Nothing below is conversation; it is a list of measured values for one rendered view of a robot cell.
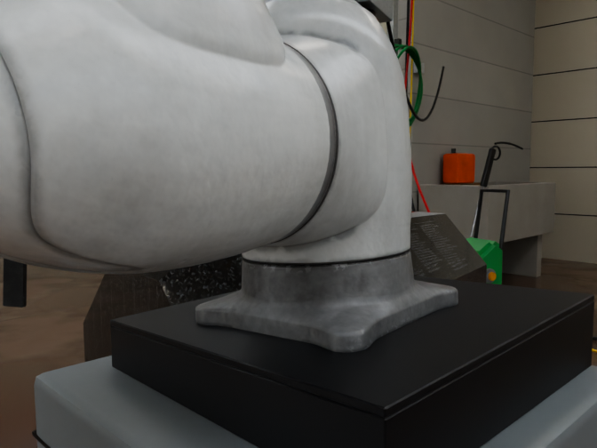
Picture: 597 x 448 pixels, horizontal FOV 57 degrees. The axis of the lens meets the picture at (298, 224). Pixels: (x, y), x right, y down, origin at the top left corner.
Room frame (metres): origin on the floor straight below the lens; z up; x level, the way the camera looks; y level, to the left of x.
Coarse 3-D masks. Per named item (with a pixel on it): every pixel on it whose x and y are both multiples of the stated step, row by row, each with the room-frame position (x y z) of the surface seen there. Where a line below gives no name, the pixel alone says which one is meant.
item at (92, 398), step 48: (48, 384) 0.48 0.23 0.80; (96, 384) 0.47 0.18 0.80; (144, 384) 0.47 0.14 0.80; (576, 384) 0.46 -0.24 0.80; (48, 432) 0.47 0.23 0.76; (96, 432) 0.40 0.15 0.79; (144, 432) 0.38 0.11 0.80; (192, 432) 0.38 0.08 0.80; (528, 432) 0.38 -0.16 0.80; (576, 432) 0.39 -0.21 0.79
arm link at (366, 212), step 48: (288, 0) 0.44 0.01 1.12; (336, 0) 0.44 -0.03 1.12; (336, 48) 0.41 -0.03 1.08; (384, 48) 0.45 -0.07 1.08; (336, 96) 0.38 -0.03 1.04; (384, 96) 0.44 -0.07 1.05; (384, 144) 0.43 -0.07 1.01; (336, 192) 0.39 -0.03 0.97; (384, 192) 0.43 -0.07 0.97; (288, 240) 0.40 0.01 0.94; (336, 240) 0.42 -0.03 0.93; (384, 240) 0.44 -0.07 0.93
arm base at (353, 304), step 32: (256, 288) 0.45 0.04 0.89; (288, 288) 0.43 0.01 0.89; (320, 288) 0.42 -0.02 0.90; (352, 288) 0.42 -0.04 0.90; (384, 288) 0.43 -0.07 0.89; (416, 288) 0.47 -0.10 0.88; (448, 288) 0.50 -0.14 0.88; (224, 320) 0.47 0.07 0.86; (256, 320) 0.44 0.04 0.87; (288, 320) 0.42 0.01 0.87; (320, 320) 0.40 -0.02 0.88; (352, 320) 0.40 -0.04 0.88; (384, 320) 0.41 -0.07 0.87
